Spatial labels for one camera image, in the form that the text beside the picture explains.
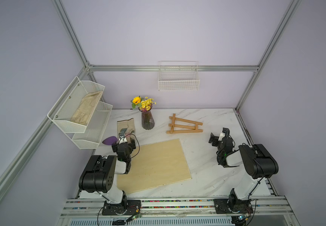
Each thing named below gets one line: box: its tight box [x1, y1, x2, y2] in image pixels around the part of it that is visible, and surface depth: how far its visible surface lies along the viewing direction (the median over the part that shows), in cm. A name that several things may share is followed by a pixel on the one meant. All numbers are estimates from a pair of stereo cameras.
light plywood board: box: [116, 138, 193, 195], surface depth 86 cm
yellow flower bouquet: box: [130, 95, 157, 113], surface depth 92 cm
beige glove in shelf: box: [70, 90, 103, 125], surface depth 80 cm
